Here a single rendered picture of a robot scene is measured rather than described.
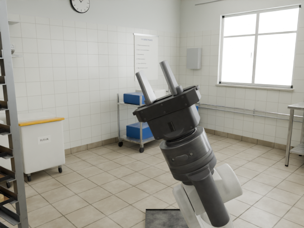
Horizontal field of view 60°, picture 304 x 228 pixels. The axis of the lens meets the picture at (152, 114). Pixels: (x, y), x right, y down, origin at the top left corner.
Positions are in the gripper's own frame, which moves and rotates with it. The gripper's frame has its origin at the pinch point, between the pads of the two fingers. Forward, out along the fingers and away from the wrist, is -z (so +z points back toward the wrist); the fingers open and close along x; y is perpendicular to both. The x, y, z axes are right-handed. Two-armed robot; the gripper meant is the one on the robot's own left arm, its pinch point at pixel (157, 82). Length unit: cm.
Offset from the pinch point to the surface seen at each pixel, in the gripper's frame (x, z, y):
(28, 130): -239, 12, -195
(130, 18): -144, -88, -432
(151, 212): -113, 131, -161
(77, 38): -204, -81, -335
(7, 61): -58, -24, -31
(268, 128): 12, 187, -426
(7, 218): -88, 30, -22
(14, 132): -68, 0, -28
